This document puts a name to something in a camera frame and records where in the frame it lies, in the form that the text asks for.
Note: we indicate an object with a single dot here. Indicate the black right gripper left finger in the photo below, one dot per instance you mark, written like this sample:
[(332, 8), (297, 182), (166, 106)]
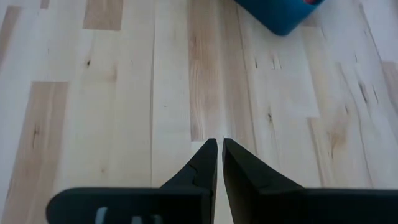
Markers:
[(174, 202)]

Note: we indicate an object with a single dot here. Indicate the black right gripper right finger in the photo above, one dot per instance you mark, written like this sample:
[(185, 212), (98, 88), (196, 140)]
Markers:
[(280, 202)]

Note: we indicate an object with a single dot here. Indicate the red Orville popcorn bag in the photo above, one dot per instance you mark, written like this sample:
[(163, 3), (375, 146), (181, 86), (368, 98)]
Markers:
[(310, 1)]

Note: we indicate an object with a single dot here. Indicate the blue plastic basket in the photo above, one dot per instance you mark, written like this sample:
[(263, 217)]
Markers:
[(280, 15)]

